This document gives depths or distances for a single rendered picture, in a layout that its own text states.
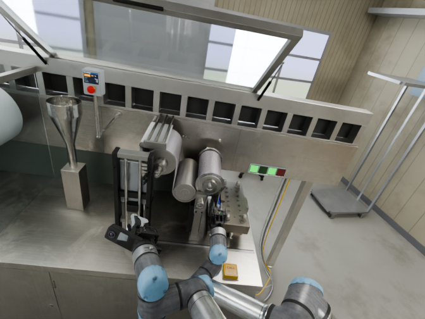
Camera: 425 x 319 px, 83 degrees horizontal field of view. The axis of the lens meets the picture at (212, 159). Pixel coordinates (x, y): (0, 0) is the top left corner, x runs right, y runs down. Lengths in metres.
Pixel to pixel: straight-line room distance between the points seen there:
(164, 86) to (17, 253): 1.05
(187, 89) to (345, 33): 3.37
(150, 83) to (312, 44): 3.08
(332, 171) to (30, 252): 1.73
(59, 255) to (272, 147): 1.26
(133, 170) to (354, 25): 3.95
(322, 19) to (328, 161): 2.76
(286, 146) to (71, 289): 1.40
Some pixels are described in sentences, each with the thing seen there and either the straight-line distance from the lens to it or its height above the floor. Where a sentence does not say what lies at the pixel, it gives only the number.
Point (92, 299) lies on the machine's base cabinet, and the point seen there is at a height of 0.61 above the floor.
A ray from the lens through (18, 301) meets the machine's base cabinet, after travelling 1.78.
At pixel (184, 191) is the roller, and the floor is 1.19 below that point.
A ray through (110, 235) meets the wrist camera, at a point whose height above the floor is 1.34.
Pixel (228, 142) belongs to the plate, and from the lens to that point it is 1.46.
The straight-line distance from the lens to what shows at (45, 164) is 1.76.
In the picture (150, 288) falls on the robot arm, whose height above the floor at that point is 1.37.
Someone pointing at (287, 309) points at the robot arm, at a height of 1.19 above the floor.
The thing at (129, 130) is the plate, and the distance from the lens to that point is 1.50.
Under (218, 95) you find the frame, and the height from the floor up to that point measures 1.61.
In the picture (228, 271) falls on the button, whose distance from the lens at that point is 1.30.
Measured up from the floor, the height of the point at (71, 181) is 1.11.
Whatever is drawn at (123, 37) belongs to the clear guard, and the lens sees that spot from 1.16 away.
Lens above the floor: 1.97
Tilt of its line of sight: 30 degrees down
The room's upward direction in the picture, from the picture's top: 11 degrees clockwise
